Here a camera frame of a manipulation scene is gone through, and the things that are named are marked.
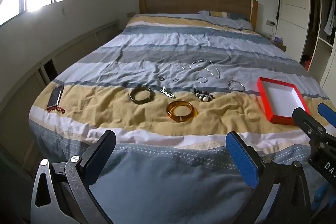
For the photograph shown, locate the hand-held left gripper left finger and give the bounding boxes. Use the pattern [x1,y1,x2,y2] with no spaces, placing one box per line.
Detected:
[31,130,117,224]

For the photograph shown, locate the white wardrobe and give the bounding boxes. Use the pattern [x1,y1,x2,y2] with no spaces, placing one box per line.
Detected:
[274,0,336,88]

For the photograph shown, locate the striped pillow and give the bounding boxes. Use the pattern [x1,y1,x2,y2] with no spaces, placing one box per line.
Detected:
[198,10,254,30]

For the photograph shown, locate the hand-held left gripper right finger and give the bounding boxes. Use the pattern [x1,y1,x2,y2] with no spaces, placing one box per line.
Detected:
[226,131,313,224]

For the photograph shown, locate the dark green bangle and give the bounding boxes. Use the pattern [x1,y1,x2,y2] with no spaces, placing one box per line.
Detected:
[130,87,155,104]

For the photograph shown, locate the wooden nightstand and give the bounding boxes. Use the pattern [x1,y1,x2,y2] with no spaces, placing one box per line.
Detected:
[268,35,287,53]

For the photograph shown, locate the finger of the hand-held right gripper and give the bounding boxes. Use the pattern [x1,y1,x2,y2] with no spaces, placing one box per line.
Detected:
[317,102,336,128]
[292,107,327,141]

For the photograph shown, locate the low white wall cabinet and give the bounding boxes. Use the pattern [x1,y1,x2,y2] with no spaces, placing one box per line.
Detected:
[0,20,120,109]

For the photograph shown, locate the silver chain necklace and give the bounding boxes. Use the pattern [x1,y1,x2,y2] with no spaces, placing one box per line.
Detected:
[202,63,221,79]

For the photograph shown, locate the hanging white garment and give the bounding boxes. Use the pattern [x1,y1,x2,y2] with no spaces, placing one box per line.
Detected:
[324,0,336,36]

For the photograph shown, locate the person's right hand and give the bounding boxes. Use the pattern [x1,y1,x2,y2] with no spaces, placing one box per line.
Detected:
[312,181,336,217]

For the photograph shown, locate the striped duvet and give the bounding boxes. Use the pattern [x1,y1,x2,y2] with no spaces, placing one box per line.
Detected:
[28,13,336,224]

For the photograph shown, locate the beaded bracelet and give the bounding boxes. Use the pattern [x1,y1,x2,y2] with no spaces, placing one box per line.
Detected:
[193,88,214,102]

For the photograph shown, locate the black phone with red strap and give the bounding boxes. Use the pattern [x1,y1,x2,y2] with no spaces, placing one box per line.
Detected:
[47,84,65,114]

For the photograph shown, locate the red cardboard box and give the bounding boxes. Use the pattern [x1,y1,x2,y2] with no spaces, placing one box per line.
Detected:
[256,77,311,126]

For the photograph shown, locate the amber bangle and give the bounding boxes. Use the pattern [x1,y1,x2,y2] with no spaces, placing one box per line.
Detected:
[166,101,199,123]

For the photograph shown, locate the thin silver bangle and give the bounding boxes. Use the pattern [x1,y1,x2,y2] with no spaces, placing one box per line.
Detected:
[227,80,246,92]

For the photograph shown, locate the wooden headboard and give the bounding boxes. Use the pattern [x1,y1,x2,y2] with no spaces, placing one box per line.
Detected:
[138,0,258,31]

